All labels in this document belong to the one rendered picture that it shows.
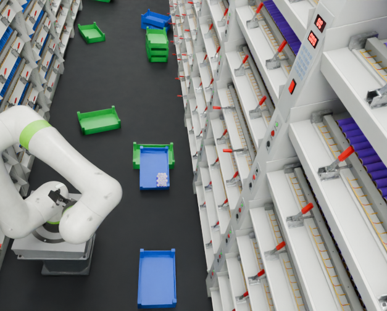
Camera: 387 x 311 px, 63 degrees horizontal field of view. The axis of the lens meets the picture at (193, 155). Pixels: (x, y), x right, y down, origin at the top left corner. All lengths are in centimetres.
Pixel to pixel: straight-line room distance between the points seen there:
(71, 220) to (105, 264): 97
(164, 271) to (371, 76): 155
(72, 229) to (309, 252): 66
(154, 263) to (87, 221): 99
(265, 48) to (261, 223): 58
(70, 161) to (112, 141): 147
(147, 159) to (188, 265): 81
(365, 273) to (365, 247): 5
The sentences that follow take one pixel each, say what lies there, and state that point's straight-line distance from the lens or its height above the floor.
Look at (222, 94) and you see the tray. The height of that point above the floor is 90.
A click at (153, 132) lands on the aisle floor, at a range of 261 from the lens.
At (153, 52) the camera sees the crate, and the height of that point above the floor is 11.
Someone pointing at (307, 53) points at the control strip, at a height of 146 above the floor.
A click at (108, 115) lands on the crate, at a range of 276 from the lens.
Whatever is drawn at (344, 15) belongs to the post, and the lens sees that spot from 73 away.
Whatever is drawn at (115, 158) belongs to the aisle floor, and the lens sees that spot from 241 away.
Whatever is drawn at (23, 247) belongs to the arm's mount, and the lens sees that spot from 166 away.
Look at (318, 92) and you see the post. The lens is 81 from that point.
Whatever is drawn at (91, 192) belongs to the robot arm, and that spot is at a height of 97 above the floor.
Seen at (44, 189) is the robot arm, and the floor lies 63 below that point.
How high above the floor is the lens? 179
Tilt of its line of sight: 47 degrees down
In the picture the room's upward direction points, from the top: 11 degrees clockwise
